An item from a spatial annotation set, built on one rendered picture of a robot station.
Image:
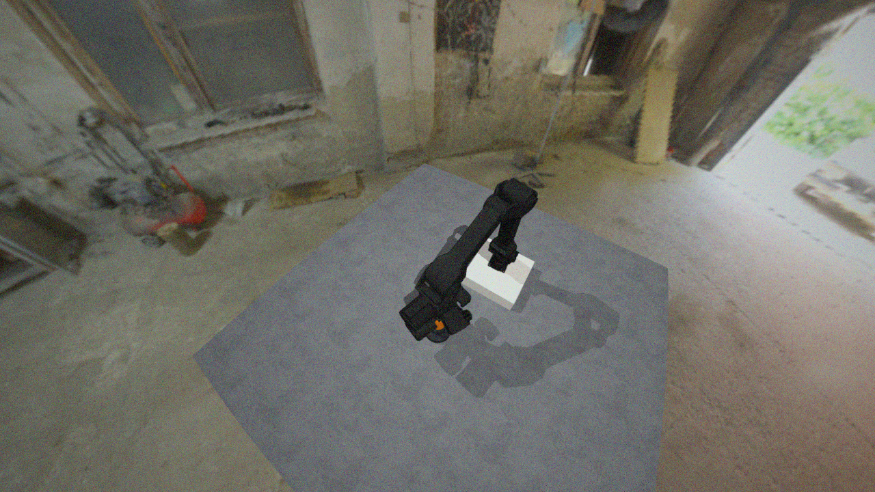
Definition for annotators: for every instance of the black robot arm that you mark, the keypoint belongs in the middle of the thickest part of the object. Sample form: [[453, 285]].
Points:
[[446, 273]]

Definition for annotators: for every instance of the black round pedestal with shaft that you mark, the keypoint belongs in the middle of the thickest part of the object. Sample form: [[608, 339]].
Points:
[[438, 336]]

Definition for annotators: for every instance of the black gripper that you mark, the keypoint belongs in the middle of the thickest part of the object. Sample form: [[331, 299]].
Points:
[[463, 298]]

